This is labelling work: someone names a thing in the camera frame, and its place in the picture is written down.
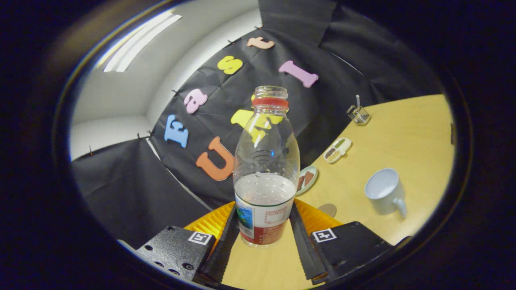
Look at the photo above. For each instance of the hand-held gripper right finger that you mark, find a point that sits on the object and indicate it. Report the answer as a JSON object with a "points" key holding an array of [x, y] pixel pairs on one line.
{"points": [[303, 249]]}

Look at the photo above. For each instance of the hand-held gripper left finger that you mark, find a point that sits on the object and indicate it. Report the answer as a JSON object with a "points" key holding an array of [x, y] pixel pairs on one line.
{"points": [[223, 249]]}

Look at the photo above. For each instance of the round brown coaster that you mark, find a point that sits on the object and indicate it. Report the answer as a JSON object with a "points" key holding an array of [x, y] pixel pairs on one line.
{"points": [[328, 209]]}

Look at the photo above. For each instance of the white cup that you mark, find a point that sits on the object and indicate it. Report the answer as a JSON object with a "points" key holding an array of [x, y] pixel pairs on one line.
{"points": [[383, 197]]}

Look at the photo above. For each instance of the clear plastic juice bottle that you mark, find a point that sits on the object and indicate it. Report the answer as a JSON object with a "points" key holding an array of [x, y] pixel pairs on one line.
{"points": [[264, 161]]}

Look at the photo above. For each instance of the brown meat piece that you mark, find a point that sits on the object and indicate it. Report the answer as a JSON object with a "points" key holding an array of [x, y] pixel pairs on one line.
{"points": [[308, 178], [300, 183]]}

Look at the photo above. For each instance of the pale green plate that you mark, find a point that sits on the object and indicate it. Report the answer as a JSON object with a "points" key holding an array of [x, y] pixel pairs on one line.
{"points": [[313, 183]]}

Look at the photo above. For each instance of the white divided dish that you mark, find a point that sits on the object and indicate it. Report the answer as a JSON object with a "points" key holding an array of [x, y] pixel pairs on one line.
{"points": [[338, 150]]}

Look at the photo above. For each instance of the wooden table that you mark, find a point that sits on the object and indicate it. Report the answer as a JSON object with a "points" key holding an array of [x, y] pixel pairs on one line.
{"points": [[395, 141]]}

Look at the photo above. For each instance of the clear glass container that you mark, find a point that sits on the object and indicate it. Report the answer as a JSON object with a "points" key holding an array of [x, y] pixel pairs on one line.
{"points": [[359, 116]]}

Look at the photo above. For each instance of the long ceiling light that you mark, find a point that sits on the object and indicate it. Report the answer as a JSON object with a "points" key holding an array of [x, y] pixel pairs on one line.
{"points": [[141, 42]]}

